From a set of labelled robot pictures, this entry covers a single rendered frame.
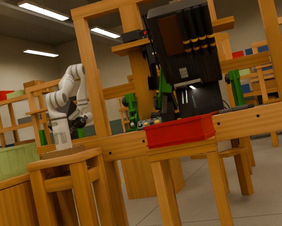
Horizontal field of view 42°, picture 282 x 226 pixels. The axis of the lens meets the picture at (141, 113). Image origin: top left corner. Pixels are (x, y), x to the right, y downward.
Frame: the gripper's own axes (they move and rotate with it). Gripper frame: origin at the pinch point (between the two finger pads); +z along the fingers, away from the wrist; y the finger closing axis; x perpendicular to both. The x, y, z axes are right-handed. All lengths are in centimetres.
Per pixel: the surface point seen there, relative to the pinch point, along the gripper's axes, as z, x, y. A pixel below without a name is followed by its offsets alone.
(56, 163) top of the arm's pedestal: 27.5, -7.3, 13.9
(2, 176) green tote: 23.3, 6.7, 42.1
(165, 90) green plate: -26, -22, -53
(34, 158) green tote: -10.2, 2.4, 36.6
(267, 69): -672, -214, -248
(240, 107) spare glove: 6, -55, -78
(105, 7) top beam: -81, 52, -59
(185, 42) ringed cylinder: -8, -7, -81
